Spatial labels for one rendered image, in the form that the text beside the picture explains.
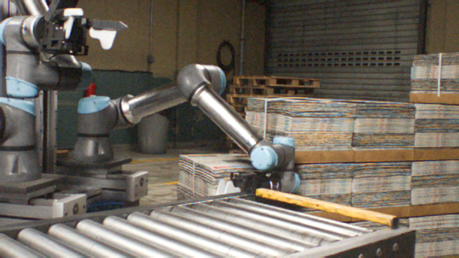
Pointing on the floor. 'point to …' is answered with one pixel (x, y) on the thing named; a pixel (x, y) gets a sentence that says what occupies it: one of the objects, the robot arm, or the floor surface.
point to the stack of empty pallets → (272, 84)
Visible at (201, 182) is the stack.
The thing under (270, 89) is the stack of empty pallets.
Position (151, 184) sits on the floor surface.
